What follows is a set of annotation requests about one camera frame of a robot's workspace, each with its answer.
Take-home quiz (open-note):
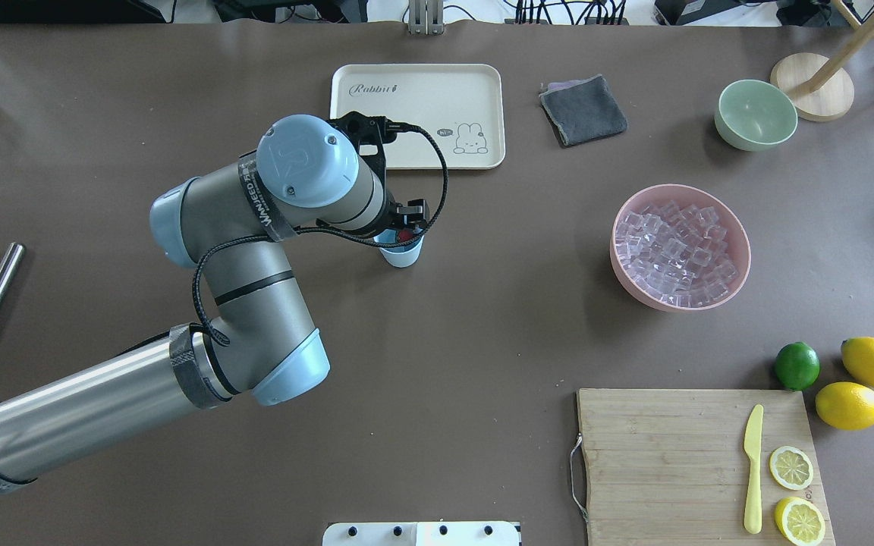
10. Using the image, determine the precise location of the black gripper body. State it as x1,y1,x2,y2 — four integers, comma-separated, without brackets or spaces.
376,193,410,235

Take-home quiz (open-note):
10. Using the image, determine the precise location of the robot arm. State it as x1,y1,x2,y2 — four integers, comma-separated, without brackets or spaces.
0,111,450,497

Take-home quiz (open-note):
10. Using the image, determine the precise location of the blue plastic cup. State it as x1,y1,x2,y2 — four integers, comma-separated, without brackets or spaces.
373,228,423,268

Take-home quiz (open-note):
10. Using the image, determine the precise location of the pile of ice cubes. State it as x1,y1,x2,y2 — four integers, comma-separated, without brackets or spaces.
611,200,741,309

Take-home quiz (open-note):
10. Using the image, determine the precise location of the cream bunny tray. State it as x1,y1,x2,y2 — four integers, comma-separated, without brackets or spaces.
329,63,506,170

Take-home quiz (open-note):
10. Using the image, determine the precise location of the grey folded cloth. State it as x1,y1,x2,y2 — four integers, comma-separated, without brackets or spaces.
539,74,629,146

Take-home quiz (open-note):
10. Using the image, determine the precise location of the pink bowl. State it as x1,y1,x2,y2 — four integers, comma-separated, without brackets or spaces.
609,184,752,313

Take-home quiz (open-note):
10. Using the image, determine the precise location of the green bowl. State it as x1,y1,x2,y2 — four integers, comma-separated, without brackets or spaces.
714,80,799,152

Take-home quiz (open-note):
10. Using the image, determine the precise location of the wooden cutting board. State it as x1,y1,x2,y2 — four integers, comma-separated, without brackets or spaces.
576,388,818,545

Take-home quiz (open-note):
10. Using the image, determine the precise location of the green lime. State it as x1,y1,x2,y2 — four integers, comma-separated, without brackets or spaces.
774,341,821,391

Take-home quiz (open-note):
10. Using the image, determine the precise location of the wooden glass stand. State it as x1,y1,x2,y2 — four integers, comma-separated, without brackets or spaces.
769,1,874,122

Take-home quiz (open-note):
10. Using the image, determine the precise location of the lemon slice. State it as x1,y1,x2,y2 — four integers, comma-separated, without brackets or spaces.
774,497,828,545
768,445,815,491

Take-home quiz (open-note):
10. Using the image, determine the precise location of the yellow plastic knife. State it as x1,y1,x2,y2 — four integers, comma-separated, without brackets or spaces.
743,404,764,535

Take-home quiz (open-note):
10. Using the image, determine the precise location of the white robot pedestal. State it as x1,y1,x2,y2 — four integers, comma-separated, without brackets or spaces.
322,519,523,545

